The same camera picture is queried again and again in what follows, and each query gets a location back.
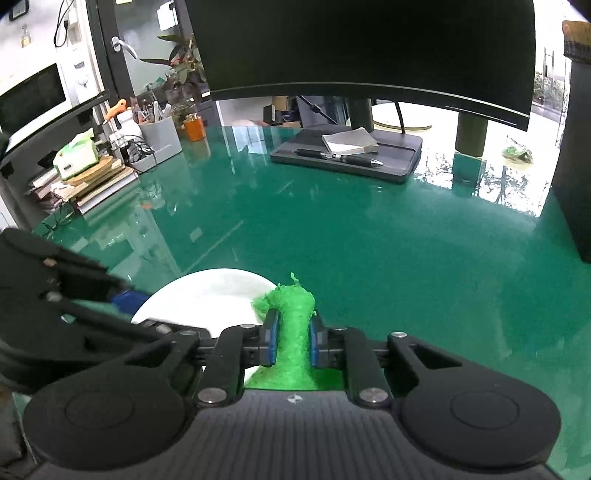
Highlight dark green cup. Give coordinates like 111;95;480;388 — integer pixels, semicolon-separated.
455;111;488;158

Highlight stack of books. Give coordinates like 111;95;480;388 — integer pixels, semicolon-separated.
30;157;139;215

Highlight white bowl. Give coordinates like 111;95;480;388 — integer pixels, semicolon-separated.
130;268;278;380

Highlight green tissue box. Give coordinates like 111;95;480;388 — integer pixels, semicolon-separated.
53;129;100;181

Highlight black curved monitor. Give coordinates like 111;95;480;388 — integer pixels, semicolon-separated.
185;0;539;132

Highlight grey monitor stand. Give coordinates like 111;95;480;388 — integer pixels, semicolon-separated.
270;99;423;184

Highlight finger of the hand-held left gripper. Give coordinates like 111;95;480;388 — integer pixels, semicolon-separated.
0;228;148;315
46;293;213;354

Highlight potted plant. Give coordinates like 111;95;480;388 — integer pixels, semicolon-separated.
139;34;206;100

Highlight eyeglasses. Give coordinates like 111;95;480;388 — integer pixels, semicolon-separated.
44;203;77;229

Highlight black speaker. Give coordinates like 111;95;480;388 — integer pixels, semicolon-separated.
551;60;591;264

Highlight yellow box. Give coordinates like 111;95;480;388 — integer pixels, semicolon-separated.
561;21;591;61

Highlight white microwave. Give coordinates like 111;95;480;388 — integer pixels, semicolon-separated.
0;62;77;139

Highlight round wooden board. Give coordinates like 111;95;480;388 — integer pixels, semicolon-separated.
60;157;123;185

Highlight black cable tangle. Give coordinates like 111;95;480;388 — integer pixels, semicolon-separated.
117;136;155;164

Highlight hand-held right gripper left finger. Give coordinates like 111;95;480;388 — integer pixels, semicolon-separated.
139;308;280;408

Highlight grey pen holder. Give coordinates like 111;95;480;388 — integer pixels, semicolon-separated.
139;108;183;171

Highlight orange jar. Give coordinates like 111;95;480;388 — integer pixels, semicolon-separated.
183;113;205;140

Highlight black pen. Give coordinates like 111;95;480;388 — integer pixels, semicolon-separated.
293;148;384;167

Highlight cream round table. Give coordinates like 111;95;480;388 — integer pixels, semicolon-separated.
372;104;432;132

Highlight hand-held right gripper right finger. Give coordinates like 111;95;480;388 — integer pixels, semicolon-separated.
308;315;462;408

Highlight grey notepad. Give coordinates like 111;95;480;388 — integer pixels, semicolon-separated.
322;129;379;155

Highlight green cloth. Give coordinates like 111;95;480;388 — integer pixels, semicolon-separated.
245;272;345;391

